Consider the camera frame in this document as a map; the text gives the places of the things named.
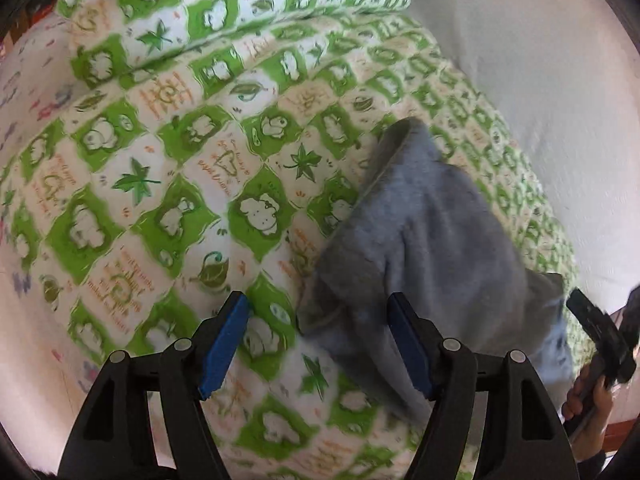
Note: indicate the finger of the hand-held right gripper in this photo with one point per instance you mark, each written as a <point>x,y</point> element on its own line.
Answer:
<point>597,330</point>

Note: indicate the grey fleece pants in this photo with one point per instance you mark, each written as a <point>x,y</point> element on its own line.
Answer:
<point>430,240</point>

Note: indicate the white striped duvet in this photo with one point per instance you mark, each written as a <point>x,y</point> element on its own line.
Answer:
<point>525,85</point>

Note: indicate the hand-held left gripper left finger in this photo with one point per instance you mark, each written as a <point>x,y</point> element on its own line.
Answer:
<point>222,345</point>

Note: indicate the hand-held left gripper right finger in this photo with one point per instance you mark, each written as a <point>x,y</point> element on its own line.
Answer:
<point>407,340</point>

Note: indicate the person's right forearm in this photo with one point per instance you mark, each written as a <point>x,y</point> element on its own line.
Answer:
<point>592,447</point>

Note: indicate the green animal print blanket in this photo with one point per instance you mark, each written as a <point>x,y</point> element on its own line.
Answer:
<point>200,195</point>

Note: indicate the folded green animal print quilt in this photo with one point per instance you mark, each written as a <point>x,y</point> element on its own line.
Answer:
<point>225,5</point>

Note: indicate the person's right hand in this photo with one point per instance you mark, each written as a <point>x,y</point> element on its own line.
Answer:
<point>597,400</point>

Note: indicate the pale flower print bedsheet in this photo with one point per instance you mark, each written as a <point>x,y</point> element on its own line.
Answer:
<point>30,60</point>

